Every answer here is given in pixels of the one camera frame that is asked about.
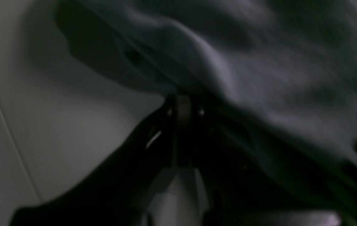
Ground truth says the grey T-shirt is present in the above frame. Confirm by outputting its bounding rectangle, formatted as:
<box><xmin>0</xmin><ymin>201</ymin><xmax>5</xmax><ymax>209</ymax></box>
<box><xmin>56</xmin><ymin>0</ymin><xmax>357</xmax><ymax>217</ymax></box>

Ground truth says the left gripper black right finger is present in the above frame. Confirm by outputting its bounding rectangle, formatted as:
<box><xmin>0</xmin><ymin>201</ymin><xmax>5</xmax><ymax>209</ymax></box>
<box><xmin>191</xmin><ymin>96</ymin><xmax>354</xmax><ymax>226</ymax></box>

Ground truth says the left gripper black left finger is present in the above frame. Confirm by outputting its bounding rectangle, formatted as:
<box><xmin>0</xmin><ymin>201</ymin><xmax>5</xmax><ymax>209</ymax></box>
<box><xmin>10</xmin><ymin>96</ymin><xmax>176</xmax><ymax>226</ymax></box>

